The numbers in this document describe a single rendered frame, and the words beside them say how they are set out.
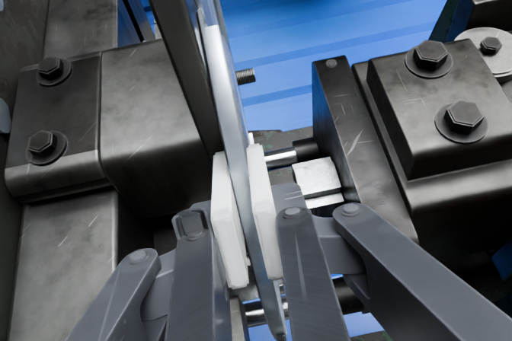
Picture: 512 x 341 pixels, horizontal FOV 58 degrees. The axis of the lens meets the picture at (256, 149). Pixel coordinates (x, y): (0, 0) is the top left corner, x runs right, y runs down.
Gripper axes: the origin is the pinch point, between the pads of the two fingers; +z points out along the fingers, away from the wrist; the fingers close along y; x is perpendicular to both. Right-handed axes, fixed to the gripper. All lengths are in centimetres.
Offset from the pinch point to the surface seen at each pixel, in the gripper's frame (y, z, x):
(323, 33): 41, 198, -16
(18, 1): -13.8, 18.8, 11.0
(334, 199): 6.6, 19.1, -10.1
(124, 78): -6.3, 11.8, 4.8
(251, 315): -2.9, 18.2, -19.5
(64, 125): -10.0, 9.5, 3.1
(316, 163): 6.0, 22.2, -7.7
